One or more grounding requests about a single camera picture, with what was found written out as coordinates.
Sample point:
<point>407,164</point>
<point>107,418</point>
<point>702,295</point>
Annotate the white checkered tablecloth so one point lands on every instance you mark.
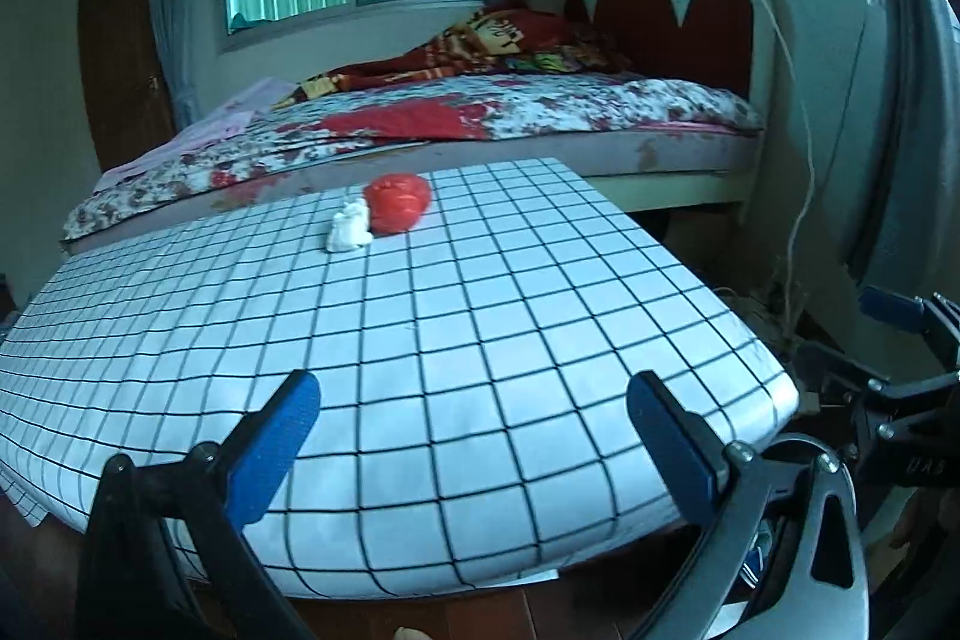
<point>450,347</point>

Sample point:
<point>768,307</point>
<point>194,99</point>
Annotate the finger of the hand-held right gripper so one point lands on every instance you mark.
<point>892,310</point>
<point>832,362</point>

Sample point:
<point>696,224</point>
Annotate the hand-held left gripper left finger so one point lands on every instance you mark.
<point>274,437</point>

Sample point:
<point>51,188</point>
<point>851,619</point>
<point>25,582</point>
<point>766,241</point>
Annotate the floral bed sheet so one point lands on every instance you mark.
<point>562,108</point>

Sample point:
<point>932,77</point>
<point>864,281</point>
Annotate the pink cloth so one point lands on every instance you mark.
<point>225,119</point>

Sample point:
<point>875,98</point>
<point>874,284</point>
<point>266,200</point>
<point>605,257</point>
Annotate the red printed blanket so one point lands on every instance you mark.
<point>487,40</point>

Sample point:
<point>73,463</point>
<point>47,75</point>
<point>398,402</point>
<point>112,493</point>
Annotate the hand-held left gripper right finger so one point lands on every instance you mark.
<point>671,452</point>

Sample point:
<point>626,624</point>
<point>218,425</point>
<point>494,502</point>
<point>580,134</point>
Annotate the blue grey curtain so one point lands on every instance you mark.
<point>900,123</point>

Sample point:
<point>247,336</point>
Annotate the brown wooden door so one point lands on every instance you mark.
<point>120,55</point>

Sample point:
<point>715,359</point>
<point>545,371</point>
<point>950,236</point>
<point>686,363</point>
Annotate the person's right hand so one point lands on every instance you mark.
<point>907,524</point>

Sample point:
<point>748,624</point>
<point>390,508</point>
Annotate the white tissue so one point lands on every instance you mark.
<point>346,231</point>

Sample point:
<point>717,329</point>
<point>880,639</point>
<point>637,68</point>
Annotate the red plastic bag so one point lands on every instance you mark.
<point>397,201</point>

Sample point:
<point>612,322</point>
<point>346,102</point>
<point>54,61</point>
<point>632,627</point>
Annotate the white bed frame red headboard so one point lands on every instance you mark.
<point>720,25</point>

